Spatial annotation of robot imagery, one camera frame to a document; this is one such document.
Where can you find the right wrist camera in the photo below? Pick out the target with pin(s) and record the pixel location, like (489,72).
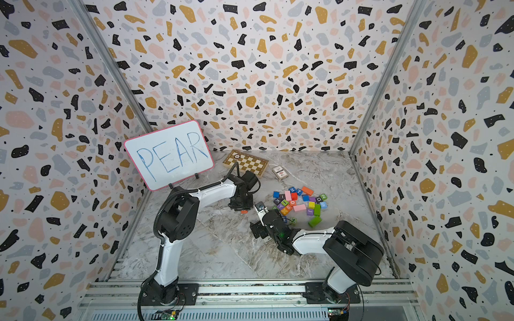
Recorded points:
(261,210)

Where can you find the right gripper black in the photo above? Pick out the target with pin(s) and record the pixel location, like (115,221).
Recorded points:
(260,227)

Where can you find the long green block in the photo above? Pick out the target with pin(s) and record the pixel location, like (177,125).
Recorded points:
(315,221)

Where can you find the playing card box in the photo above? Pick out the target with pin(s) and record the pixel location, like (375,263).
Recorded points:
(280,172)

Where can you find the wooden chess board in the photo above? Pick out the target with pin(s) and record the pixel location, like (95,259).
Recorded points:
(246,162)

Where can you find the white board pink frame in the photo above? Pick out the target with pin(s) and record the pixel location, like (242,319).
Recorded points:
(170,155)

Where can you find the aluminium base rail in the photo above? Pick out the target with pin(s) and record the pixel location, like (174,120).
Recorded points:
(278,299)

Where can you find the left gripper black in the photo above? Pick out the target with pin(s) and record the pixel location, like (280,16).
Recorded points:
(235,206)

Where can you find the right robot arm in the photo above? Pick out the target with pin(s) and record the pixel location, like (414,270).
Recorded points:
(356,255)

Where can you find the long orange block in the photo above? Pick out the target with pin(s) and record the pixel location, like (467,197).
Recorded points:
(307,191)

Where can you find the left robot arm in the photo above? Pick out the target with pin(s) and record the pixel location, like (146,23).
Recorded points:
(175,221)

